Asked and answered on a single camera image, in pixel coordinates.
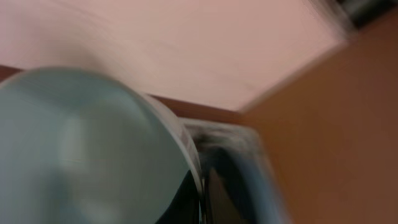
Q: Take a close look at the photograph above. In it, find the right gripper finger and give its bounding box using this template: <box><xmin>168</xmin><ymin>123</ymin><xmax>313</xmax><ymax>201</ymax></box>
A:
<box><xmin>155</xmin><ymin>171</ymin><xmax>200</xmax><ymax>224</ymax></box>

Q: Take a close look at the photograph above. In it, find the dark blue plate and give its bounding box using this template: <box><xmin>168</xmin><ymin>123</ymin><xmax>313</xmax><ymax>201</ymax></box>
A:
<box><xmin>194</xmin><ymin>135</ymin><xmax>292</xmax><ymax>224</ymax></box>

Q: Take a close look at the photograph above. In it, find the light blue rice bowl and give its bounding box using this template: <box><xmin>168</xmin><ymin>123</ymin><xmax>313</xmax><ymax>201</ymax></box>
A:
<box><xmin>1</xmin><ymin>67</ymin><xmax>202</xmax><ymax>224</ymax></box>

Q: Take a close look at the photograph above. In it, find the grey dishwasher rack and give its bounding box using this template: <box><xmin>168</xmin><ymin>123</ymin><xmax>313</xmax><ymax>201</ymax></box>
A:
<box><xmin>180</xmin><ymin>118</ymin><xmax>262</xmax><ymax>152</ymax></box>

